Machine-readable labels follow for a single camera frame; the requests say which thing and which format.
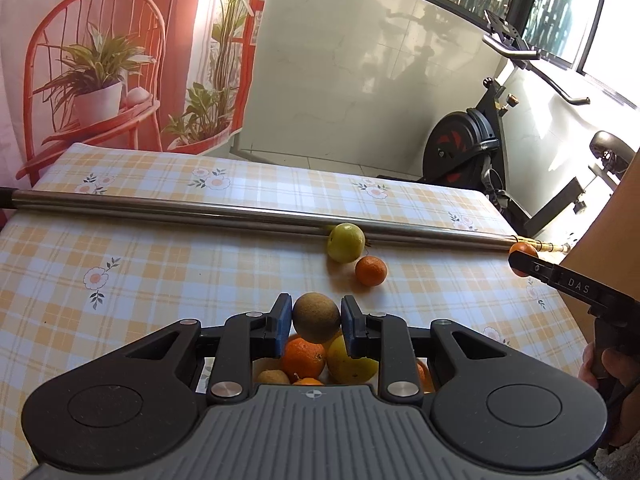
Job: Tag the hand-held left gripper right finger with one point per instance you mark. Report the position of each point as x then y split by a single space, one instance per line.
350 326

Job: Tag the brown round fruit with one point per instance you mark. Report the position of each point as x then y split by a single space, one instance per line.
272 378
316 317

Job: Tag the large yellow citrus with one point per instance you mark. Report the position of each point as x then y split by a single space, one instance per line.
350 367

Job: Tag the person's right hand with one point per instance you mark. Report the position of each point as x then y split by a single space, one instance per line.
622 365

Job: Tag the person's right forearm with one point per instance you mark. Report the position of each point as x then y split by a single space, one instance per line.
625 440

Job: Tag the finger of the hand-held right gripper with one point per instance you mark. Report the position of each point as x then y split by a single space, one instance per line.
532 267

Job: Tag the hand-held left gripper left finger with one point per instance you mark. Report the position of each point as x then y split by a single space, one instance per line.
284 321

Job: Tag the small mandarin orange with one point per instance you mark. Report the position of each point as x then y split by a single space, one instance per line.
307 382
425 377

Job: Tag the steel pole with gold end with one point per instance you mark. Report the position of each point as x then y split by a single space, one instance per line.
200 207

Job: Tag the large mandarin orange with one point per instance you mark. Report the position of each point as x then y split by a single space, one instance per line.
302 357

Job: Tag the plaid floral tablecloth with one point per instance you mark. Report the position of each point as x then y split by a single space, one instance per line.
150 270

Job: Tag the brown cardboard panel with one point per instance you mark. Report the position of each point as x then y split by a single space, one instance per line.
605 220

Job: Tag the yellow-green round fruit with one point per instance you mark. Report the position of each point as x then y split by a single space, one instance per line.
345 242

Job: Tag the printed backdrop cloth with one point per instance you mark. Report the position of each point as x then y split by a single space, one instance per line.
100 10

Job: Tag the black exercise bike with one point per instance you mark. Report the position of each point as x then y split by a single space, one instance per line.
460 145

